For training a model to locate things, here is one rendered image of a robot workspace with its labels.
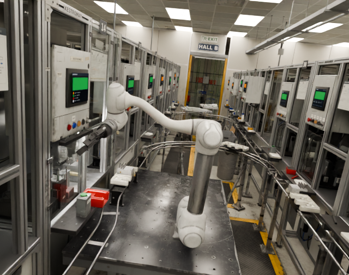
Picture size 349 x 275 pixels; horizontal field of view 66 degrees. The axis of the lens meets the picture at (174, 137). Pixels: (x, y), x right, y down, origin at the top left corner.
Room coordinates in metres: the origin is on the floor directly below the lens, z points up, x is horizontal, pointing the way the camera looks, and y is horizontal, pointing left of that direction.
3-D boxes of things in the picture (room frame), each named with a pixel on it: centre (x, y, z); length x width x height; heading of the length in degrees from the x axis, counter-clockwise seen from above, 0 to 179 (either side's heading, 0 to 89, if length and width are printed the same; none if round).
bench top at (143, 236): (2.08, 0.01, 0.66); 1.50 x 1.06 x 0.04; 176
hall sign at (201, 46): (10.05, -0.85, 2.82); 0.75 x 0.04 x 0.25; 86
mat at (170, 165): (6.51, -0.25, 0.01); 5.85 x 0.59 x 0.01; 176
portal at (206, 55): (10.10, -0.91, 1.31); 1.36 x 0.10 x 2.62; 86
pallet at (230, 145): (3.67, -0.86, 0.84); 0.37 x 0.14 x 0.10; 54
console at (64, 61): (1.48, 0.69, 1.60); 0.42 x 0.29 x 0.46; 176
